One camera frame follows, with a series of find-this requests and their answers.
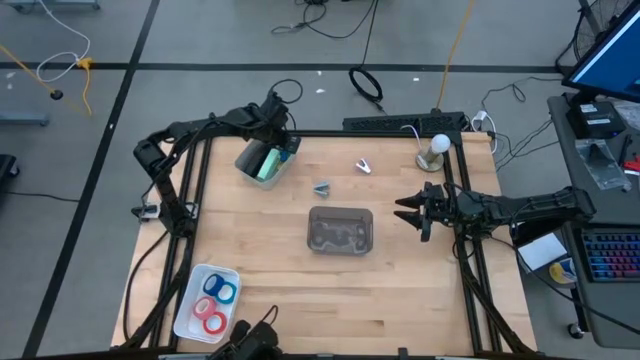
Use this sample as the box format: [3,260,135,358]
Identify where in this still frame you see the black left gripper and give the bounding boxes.
[257,89,303,157]

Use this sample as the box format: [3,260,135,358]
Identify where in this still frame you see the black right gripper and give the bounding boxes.
[393,181,454,245]

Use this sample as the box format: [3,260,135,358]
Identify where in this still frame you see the light blue tape roll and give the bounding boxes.
[215,281,239,305]

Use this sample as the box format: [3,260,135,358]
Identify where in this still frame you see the dark blue tape roll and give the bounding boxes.
[202,273,226,299]

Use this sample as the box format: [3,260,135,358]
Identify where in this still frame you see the red tape roll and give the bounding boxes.
[202,310,229,336]

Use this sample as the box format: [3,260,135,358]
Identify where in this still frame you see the mint green stapler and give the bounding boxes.
[255,147,283,182]

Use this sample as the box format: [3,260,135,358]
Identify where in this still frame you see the black stapler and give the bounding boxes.
[241,143,271,177]

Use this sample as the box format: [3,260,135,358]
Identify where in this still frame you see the light grey plastic bin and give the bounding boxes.
[234,133,303,192]

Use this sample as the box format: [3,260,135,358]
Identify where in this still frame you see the smoky transparent grey bin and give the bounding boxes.
[306,205,375,257]

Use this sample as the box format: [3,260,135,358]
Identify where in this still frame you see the white globe bulb lamp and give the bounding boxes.
[415,133,453,174]

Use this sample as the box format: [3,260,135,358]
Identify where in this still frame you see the white paper box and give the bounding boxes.
[516,232,569,273]

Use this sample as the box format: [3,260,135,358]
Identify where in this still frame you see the yellow blue round pad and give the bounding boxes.
[548,257,579,286]

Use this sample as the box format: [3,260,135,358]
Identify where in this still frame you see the grey side desk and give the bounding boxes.
[547,92,640,351]

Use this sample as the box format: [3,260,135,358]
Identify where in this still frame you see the clear plastic bag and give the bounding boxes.
[574,138,633,193]

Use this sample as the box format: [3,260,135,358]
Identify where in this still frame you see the black mini computer box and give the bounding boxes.
[565,101,627,140]

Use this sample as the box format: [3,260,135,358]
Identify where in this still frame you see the backlit keyboard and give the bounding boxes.
[582,230,640,284]

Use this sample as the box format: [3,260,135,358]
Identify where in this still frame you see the white plastic bin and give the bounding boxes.
[172,262,243,345]

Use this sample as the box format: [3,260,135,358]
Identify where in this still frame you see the computer monitor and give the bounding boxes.
[561,0,640,105]

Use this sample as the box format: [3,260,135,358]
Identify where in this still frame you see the grey cart base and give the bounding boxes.
[4,0,101,12]
[0,110,51,127]

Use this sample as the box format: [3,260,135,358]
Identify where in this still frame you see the black floor equipment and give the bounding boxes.
[0,153,21,182]

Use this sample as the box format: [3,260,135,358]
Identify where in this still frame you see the white lamp cable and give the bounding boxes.
[399,123,423,151]

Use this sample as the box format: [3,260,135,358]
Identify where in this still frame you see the coiled black cable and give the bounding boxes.
[348,67,385,114]

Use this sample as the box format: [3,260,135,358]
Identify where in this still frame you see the black aluminium table frame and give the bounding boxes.
[117,112,539,356]

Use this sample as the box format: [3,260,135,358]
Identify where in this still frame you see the black floor cable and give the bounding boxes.
[271,0,380,69]

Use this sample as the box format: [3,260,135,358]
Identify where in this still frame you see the silver metal bracket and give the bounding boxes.
[131,201,164,222]

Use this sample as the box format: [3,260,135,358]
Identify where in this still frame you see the black desk cable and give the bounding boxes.
[481,74,566,172]

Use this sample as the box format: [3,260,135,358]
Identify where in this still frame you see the yellow power cord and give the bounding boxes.
[436,0,476,114]

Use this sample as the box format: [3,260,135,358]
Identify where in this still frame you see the yellow extension cord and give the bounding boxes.
[0,43,95,117]

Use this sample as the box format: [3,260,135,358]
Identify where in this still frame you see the white floor cable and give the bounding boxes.
[35,0,92,84]

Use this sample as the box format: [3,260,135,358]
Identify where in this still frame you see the black wire fan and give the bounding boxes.
[554,0,637,76]

